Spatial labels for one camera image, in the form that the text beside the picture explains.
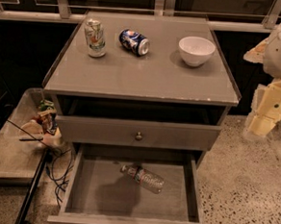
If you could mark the metal window railing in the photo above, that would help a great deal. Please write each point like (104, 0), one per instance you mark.
(257, 16)

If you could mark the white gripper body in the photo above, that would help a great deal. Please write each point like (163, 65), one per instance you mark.
(266, 100)

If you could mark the white ceramic bowl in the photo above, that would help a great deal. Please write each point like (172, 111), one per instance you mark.
(196, 50)

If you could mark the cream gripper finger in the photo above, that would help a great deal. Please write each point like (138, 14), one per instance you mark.
(255, 55)
(258, 125)

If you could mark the clear plastic water bottle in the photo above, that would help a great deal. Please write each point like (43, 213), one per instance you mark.
(144, 177)

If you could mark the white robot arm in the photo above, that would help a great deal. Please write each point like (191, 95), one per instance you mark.
(272, 66)

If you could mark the grey open middle drawer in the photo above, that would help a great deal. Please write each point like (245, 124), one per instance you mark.
(98, 193)

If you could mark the black metal stand leg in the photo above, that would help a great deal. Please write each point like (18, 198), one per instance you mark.
(21, 218)

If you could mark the blue pepsi can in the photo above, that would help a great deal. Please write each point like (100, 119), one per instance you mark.
(134, 41)

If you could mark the grey drawer cabinet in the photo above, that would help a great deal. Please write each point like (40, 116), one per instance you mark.
(157, 87)

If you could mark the green white soda can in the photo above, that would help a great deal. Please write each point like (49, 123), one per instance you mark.
(94, 34)

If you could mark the brass drawer knob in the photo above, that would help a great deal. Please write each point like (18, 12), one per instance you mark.
(138, 136)

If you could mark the grey top drawer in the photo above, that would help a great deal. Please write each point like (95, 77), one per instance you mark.
(123, 131)

